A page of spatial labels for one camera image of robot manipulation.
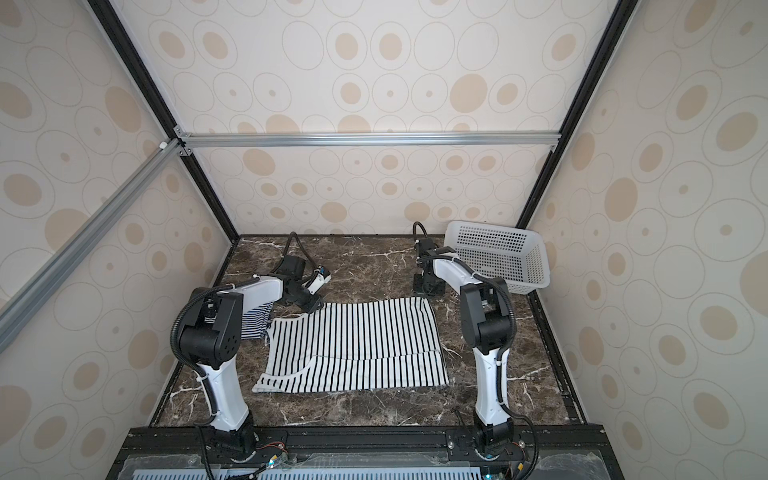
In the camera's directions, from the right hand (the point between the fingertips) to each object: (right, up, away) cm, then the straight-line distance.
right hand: (436, 293), depth 101 cm
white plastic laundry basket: (+33, +12, +12) cm, 37 cm away
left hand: (-38, -1, -1) cm, 38 cm away
